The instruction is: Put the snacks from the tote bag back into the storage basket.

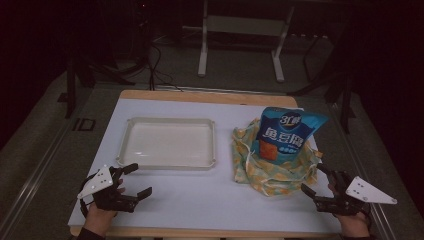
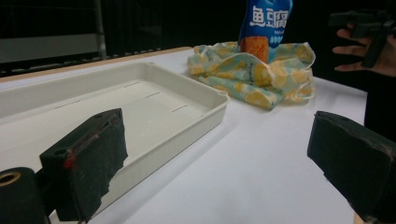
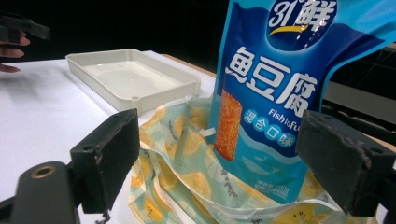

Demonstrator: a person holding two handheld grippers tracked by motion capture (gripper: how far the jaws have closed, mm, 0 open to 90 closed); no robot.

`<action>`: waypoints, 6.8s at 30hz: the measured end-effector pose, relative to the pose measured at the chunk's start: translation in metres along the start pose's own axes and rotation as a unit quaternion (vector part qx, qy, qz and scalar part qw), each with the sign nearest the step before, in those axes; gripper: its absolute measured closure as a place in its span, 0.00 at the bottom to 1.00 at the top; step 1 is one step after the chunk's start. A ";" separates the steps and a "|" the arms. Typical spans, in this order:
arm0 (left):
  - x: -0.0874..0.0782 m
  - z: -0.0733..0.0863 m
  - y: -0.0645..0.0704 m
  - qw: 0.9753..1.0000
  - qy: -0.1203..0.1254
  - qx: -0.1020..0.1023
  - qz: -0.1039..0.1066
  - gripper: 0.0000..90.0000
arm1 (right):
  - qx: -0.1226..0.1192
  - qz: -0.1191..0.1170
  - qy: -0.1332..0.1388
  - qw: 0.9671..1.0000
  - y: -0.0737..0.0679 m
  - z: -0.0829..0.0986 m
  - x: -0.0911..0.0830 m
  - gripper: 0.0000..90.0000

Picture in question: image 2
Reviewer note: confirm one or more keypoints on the grey metal stand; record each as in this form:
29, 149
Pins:
100, 29

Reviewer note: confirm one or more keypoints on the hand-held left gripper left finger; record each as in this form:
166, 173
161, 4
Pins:
90, 161

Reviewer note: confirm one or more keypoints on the blue snack packet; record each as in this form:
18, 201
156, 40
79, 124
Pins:
264, 28

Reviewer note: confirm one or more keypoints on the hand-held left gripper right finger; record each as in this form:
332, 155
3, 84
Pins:
351, 155

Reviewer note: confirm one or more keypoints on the yellow patterned cloth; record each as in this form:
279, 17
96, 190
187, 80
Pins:
258, 77

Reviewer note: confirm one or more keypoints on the white plastic tray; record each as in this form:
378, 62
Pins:
130, 118

